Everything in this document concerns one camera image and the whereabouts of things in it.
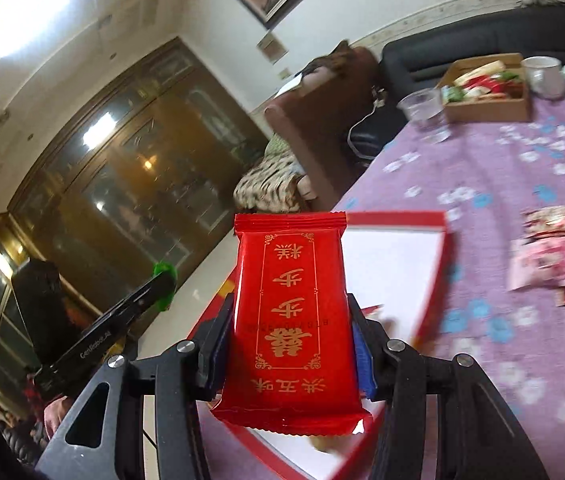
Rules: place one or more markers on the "wooden glass-door cabinet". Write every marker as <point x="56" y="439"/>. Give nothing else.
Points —
<point x="127" y="160"/>

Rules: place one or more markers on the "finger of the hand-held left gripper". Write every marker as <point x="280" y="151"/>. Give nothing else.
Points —
<point x="155" y="292"/>

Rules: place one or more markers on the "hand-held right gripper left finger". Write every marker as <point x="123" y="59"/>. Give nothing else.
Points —
<point x="214" y="355"/>

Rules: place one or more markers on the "pink snack packet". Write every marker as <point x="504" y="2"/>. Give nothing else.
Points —
<point x="544" y="262"/>

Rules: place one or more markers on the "red shallow gift box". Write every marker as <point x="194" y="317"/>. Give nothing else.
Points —
<point x="392" y="260"/>

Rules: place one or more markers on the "red white patterned snack packet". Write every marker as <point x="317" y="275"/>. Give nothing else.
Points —
<point x="554" y="222"/>

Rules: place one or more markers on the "wall socket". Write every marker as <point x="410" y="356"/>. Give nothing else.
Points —
<point x="284" y="73"/>

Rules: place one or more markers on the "green pillow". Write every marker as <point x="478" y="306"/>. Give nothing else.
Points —
<point x="277" y="145"/>

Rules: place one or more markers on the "assortment of small wrapped sweets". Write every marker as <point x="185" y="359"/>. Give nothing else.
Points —
<point x="487" y="84"/>

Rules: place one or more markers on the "person's left forearm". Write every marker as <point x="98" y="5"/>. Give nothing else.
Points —
<point x="57" y="417"/>

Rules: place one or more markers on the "dark clothes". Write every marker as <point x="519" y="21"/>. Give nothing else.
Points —
<point x="335" y="57"/>

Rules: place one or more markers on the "small wall notice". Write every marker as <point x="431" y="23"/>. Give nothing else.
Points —
<point x="271" y="47"/>

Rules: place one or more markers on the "brown cardboard box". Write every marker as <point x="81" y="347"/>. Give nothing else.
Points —
<point x="487" y="109"/>

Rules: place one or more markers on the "brown patterned blanket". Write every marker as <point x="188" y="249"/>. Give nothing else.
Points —
<point x="270" y="185"/>

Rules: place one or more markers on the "red gold-print snack packet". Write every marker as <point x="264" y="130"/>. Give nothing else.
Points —
<point x="287" y="310"/>

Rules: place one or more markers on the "white paper sheet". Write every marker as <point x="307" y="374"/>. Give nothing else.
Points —
<point x="290" y="85"/>

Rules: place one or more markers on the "clear plastic cup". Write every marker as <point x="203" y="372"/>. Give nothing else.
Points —
<point x="422" y="110"/>

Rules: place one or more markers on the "brown armchair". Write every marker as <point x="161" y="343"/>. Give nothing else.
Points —
<point x="322" y="125"/>

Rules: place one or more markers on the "black leather sofa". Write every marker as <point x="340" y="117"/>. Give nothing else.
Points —
<point x="462" y="40"/>

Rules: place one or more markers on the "white mug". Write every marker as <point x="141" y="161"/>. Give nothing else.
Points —
<point x="544" y="77"/>

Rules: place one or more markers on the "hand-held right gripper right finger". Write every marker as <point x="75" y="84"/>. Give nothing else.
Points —
<point x="364" y="360"/>

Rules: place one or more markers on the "green snack packet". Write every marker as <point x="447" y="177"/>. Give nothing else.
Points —
<point x="166" y="270"/>

